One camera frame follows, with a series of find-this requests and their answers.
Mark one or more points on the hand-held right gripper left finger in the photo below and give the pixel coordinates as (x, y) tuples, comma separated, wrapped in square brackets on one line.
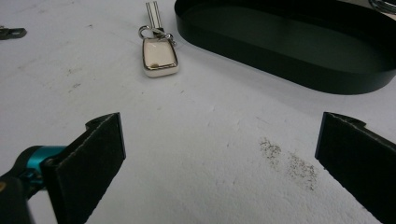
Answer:
[(84, 168)]

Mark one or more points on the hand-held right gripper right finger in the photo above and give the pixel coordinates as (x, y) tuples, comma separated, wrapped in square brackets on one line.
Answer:
[(358, 161)]

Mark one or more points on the black oval tray key rack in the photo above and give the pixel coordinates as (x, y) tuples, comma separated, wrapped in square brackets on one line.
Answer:
[(280, 71)]

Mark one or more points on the white car key fob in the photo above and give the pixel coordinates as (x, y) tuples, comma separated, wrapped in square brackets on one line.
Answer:
[(159, 57)]

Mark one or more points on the dark flat tab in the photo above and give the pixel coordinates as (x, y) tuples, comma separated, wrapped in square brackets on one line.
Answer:
[(14, 32)]

